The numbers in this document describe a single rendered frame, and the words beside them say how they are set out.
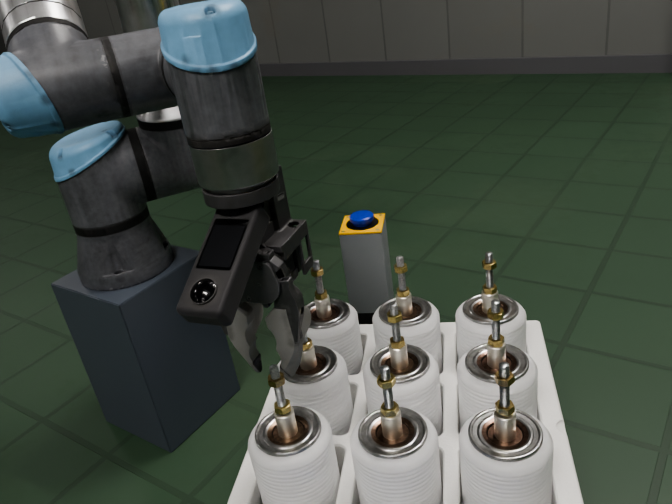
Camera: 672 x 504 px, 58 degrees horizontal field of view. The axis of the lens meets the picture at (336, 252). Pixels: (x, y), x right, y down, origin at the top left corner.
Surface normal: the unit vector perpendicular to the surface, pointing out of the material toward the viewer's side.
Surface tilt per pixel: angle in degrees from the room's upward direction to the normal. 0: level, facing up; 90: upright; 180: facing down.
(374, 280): 90
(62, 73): 64
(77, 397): 0
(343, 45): 90
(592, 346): 0
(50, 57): 38
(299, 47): 90
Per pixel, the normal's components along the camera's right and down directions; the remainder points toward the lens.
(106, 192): 0.42, 0.39
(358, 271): -0.15, 0.47
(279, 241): -0.14, -0.88
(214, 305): -0.31, -0.53
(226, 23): 0.62, 0.23
